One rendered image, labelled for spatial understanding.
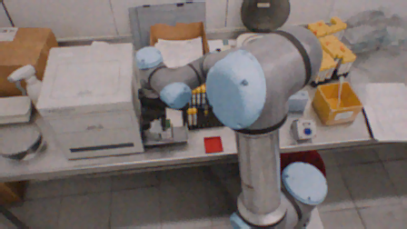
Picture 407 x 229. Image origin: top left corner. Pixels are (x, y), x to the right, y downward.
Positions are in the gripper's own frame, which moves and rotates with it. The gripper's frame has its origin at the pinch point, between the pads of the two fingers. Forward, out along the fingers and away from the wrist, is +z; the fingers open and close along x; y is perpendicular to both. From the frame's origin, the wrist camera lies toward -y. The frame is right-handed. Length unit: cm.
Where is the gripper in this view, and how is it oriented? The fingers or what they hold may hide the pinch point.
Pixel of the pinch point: (165, 127)
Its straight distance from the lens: 119.6
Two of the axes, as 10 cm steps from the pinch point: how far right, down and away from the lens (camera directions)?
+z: -0.2, 6.2, 7.9
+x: 1.3, 7.8, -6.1
